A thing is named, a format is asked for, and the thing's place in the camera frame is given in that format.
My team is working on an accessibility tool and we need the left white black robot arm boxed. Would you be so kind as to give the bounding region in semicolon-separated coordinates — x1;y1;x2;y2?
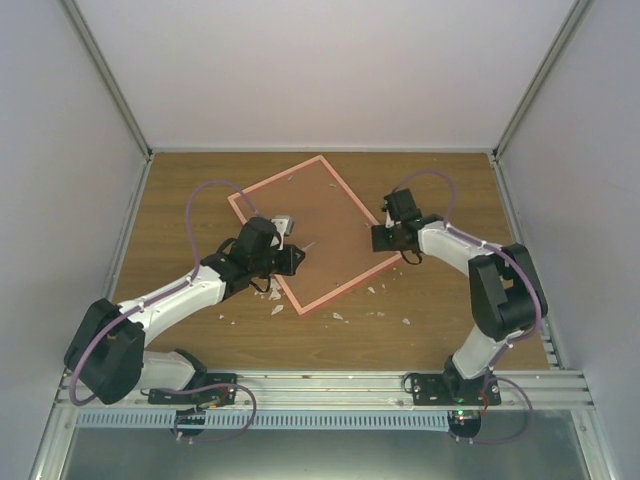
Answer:
64;215;305;406

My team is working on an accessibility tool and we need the grey slotted cable duct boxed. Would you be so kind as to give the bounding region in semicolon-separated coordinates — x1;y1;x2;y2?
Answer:
76;409;449;432

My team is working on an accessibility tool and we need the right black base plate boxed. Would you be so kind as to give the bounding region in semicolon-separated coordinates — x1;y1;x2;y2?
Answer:
401;372;502;407

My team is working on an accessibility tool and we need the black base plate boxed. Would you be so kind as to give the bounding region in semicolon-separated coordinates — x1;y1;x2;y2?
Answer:
401;372;502;407
146;372;238;407

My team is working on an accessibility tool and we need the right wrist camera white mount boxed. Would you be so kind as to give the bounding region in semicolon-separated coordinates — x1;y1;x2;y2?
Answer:
381;200;397;229

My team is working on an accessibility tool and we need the aluminium corner post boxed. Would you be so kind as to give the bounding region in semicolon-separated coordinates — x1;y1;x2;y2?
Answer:
59;0;153;162
491;0;593;162

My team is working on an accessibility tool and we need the left aluminium corner post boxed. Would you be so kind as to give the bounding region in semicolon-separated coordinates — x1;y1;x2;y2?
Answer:
59;0;153;162

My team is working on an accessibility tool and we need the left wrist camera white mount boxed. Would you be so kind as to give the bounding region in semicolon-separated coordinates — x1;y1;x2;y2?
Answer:
271;215;295;250

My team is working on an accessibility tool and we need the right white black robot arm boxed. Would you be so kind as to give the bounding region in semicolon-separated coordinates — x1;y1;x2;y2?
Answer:
371;189;548;405

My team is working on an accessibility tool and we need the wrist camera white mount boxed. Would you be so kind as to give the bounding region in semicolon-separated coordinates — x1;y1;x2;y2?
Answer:
271;215;295;250
381;200;397;229

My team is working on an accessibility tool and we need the pink photo frame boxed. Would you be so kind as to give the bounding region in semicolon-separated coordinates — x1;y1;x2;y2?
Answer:
235;155;401;316

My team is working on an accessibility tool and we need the white debris pile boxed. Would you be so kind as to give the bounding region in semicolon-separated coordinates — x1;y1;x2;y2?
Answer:
254;278;286;316

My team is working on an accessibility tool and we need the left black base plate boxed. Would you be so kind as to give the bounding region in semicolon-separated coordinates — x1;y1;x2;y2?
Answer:
146;372;238;407

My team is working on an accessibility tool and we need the clear handle screwdriver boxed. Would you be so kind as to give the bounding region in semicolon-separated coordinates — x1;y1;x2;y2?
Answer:
302;241;317;253

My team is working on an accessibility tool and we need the aluminium front rail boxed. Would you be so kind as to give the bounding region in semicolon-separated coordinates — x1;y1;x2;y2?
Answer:
54;367;596;414

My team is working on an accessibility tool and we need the right aluminium corner post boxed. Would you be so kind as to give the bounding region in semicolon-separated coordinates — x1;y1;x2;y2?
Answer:
491;0;593;162

